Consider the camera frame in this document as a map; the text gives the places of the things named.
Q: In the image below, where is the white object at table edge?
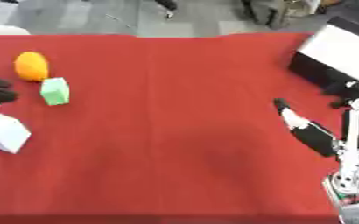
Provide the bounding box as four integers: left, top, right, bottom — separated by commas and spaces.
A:
0, 24, 32, 37

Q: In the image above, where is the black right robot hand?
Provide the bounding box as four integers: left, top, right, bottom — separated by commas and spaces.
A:
271, 80, 359, 170

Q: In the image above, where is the white block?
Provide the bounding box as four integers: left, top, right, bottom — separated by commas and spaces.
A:
0, 113, 32, 155

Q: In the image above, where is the dark chair base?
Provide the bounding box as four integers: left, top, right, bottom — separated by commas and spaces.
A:
153, 0, 180, 19

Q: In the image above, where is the black box with white inside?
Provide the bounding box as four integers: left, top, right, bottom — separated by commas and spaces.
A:
286, 16, 359, 95

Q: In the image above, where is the green block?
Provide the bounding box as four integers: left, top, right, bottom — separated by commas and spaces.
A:
39, 77, 71, 106

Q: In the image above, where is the orange toy fruit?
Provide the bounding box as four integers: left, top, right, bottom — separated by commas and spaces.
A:
12, 52, 51, 82

